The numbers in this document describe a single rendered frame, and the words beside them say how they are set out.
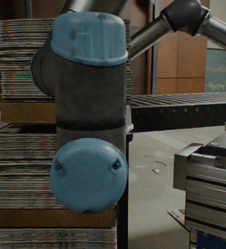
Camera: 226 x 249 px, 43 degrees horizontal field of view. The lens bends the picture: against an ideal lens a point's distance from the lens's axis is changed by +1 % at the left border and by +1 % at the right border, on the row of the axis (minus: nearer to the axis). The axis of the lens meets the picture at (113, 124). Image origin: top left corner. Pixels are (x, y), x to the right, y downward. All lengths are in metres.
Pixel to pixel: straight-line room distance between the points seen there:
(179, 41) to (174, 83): 0.68
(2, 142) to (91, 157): 0.46
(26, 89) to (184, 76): 4.66
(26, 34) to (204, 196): 0.54
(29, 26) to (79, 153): 0.46
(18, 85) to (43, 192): 0.25
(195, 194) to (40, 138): 0.39
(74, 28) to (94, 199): 0.16
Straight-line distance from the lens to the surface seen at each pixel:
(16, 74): 0.67
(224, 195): 0.71
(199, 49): 5.38
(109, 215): 0.71
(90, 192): 0.28
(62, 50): 0.28
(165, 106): 1.40
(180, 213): 2.11
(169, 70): 5.06
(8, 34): 0.69
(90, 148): 0.26
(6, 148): 0.70
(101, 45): 0.28
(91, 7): 0.41
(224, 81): 5.85
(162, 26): 1.14
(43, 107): 0.64
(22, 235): 0.78
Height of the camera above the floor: 0.98
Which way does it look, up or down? 11 degrees down
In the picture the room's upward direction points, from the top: straight up
